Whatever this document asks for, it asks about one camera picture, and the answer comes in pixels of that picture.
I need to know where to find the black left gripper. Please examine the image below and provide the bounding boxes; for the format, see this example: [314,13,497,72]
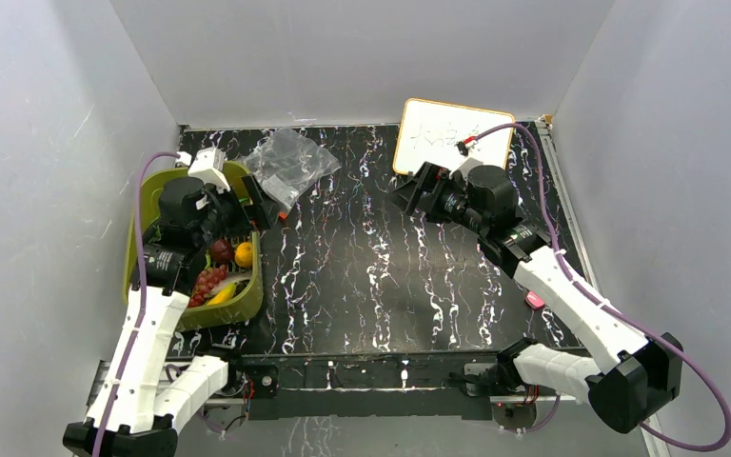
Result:
[194,175,281,249]

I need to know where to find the clear zip top bag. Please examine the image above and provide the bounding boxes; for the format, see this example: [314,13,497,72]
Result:
[241,129,341,213]

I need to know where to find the dark red plum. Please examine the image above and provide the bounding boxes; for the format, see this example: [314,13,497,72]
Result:
[208,238,235,265]

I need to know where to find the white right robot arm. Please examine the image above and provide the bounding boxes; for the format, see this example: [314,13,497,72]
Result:
[387,162,682,433]

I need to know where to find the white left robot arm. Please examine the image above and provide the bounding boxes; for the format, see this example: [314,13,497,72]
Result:
[62,171,279,456]

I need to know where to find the orange tangerine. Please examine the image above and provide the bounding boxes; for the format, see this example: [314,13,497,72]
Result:
[234,242,254,269]

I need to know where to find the yellow banana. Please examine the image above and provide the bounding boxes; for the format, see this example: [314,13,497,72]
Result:
[206,283,237,306]

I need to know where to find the red grape bunch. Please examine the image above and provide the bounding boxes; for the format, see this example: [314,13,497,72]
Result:
[188,265,228,308]

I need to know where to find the olive green plastic basket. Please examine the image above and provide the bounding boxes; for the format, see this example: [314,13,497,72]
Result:
[130,161,264,331]

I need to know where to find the pink eraser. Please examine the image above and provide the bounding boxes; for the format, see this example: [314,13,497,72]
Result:
[524,290,546,310]

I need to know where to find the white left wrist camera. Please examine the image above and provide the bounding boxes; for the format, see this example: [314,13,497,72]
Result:
[188,147,230,192]

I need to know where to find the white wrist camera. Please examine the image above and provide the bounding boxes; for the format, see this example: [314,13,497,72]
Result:
[188,147,230,192]
[449,136,484,180]

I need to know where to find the white board orange frame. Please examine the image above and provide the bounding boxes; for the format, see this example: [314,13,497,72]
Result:
[392,98,516,175]

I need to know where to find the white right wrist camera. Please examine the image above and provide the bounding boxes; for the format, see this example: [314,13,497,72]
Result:
[449,136,484,180]

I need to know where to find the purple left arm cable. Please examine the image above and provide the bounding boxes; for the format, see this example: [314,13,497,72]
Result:
[90,150,183,457]

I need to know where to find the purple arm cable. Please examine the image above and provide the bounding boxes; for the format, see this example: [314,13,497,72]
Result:
[471,122,731,453]
[90,150,183,457]

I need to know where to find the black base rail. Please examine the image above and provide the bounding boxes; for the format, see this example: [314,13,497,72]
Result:
[88,349,568,423]

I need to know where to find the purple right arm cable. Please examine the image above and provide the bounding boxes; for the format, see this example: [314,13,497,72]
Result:
[471,122,731,453]

